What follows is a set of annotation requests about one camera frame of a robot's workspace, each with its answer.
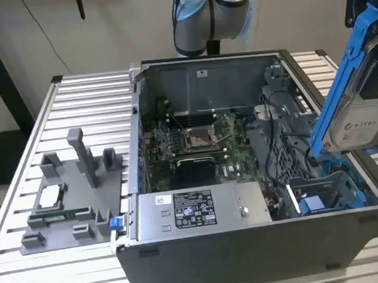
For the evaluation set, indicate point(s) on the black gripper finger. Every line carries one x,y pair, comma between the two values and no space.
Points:
375,80

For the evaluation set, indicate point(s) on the hard disk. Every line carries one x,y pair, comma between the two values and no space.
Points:
351,126

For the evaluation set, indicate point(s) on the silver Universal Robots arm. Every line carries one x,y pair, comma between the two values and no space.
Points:
195,30

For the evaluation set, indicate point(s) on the grey metal disk bay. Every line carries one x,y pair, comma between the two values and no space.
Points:
283,146

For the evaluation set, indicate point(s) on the blue plastic disk carrier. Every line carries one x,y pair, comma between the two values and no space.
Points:
310,205

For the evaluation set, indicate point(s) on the black RAM slot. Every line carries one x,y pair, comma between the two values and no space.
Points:
191,115

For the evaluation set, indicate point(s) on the green motherboard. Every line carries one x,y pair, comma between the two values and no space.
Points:
238,163

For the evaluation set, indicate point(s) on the CPU socket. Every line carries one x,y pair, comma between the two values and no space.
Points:
197,139

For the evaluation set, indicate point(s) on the black graphics card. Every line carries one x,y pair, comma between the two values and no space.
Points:
195,171

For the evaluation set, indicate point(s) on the thin locking lever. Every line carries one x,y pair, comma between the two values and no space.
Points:
177,122

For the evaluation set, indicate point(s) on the silver power supply unit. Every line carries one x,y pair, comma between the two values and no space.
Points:
202,208

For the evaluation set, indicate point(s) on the black open PC case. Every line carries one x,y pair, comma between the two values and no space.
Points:
254,259

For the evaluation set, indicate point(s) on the black antenna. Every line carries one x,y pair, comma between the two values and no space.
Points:
79,5

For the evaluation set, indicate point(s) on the blue case latch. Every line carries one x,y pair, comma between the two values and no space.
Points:
116,222

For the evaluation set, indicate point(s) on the grey parts rack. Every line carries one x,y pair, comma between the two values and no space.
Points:
80,192

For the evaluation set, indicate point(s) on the green RAM stick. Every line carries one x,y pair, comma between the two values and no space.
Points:
69,213

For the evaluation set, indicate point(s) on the silver CPU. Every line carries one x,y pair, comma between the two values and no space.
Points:
51,196

